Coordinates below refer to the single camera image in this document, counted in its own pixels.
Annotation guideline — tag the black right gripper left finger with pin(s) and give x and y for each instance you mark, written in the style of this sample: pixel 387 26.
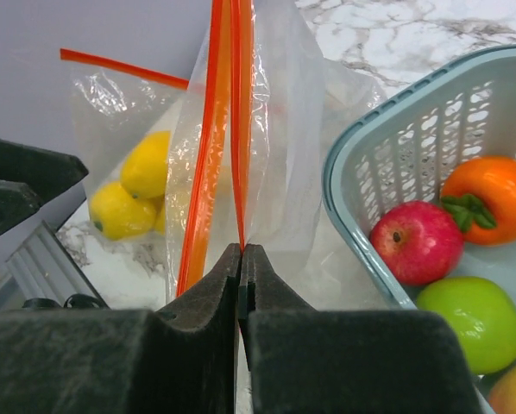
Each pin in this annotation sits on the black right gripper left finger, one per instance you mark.
pixel 179 359

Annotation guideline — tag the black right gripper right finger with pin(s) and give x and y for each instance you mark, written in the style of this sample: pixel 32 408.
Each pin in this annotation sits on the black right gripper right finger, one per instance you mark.
pixel 303 360

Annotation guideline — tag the yellow apple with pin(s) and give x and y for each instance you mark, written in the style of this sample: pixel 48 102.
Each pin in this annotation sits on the yellow apple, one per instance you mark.
pixel 117 215

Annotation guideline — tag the green lime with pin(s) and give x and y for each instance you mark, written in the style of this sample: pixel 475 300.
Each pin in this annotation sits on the green lime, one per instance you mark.
pixel 482 315

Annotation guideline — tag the clear zip top bag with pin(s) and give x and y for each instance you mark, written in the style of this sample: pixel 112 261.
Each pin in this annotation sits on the clear zip top bag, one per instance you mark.
pixel 114 106
pixel 244 165

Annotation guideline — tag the yellow lemon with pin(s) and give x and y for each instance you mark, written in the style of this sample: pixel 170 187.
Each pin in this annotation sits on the yellow lemon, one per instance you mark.
pixel 144 172

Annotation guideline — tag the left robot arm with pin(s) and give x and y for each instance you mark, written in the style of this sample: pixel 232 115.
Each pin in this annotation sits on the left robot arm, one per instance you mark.
pixel 30 177

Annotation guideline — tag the red apple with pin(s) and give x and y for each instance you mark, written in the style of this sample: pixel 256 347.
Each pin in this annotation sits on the red apple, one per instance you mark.
pixel 419 242

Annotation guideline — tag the orange yellow peach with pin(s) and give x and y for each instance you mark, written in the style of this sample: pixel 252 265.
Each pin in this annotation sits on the orange yellow peach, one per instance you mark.
pixel 502 397

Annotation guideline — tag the orange tomato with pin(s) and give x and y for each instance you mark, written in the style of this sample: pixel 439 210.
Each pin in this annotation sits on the orange tomato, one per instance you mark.
pixel 480 195

